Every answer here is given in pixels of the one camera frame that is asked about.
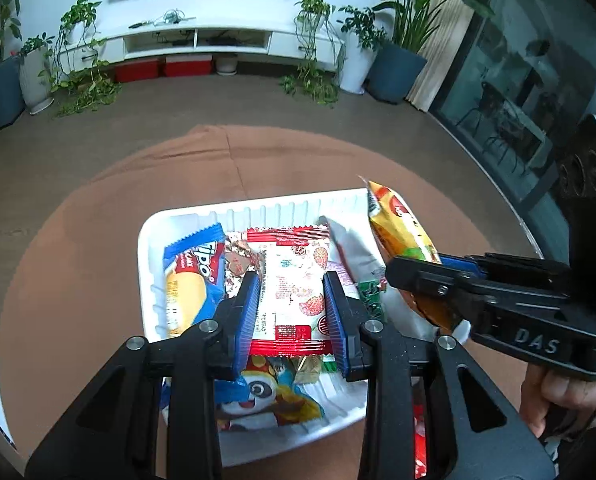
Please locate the white foam tray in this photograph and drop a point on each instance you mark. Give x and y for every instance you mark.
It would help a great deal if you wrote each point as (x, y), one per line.
(202, 210)

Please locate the trailing pothos vine plant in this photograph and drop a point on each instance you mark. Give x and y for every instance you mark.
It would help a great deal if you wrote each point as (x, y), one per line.
(87, 90)

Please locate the white snack packet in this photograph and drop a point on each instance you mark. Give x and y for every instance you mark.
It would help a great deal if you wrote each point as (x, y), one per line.
(353, 250)

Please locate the red snack packet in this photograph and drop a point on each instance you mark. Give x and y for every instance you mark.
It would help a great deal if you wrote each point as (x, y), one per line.
(420, 440)

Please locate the beige curtain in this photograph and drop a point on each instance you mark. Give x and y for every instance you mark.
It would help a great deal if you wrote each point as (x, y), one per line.
(443, 60)

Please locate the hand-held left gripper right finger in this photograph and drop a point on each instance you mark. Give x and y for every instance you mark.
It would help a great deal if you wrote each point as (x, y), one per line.
(335, 320)

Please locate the panda print snack packet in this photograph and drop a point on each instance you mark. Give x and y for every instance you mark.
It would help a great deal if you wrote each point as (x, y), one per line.
(263, 395)

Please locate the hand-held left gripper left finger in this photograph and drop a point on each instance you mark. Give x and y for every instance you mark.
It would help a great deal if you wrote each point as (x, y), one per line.
(245, 310)

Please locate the red strawberry print packet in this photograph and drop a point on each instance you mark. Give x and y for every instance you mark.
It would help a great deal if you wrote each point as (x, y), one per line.
(288, 280)

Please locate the hanging vine plant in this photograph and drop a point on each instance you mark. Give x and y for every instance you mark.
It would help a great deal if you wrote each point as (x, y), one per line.
(310, 15)

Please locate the small white pot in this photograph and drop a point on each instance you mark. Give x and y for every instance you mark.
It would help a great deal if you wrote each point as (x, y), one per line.
(226, 64)

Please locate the small-leaf plant in white pot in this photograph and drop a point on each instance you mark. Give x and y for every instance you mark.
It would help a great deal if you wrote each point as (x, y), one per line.
(355, 72)

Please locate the yellow orange snack packet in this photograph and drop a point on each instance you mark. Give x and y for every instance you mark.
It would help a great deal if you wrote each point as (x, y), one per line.
(398, 225)

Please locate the person's right hand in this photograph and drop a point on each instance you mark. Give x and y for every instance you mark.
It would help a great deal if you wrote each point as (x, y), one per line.
(558, 390)

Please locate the white media cabinet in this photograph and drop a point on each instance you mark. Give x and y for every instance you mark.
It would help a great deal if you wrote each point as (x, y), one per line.
(288, 42)

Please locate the brown gold patterned packet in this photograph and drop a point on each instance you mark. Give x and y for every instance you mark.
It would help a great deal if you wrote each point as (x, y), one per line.
(237, 260)

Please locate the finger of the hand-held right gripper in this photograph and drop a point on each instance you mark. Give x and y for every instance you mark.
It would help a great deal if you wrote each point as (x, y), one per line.
(458, 261)
(428, 280)

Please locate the blue cake roll packet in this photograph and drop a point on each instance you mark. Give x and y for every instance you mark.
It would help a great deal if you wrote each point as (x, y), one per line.
(192, 280)

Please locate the green snack packet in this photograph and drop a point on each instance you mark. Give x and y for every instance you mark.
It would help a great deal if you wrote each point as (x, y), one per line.
(370, 295)

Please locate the glass sliding door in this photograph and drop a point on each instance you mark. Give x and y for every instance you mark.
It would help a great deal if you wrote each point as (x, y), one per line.
(518, 85)

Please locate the large-leaf plant in dark pot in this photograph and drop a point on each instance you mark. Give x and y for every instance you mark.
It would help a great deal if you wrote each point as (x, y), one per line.
(395, 72)

